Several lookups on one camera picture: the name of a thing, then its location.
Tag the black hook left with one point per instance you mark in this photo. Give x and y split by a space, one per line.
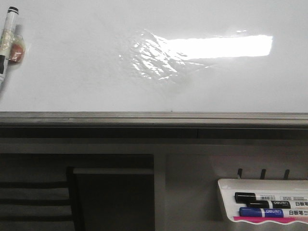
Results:
239 173

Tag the black capped marker upper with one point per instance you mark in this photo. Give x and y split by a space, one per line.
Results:
242 197

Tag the white whiteboard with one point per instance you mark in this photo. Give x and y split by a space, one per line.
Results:
160 55

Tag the black hook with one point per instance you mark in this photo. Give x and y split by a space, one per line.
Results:
263 173
239 173
286 174

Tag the grey whiteboard bottom frame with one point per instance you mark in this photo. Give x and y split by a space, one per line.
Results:
270 126

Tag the black hook middle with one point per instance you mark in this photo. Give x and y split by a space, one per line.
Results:
263 173

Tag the black capped marker middle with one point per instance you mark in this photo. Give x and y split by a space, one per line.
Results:
278 204

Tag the white plastic marker tray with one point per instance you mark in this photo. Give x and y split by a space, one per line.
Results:
230 208

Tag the black hook right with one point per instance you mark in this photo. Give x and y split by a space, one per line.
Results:
286 174

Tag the black chair back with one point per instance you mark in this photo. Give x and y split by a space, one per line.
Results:
42 205

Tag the black capped marker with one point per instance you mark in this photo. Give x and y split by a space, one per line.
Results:
278 204
242 197

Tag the white whiteboard marker with tape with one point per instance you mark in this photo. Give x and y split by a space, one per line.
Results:
12 46

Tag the blue capped marker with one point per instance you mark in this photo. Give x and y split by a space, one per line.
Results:
273 212

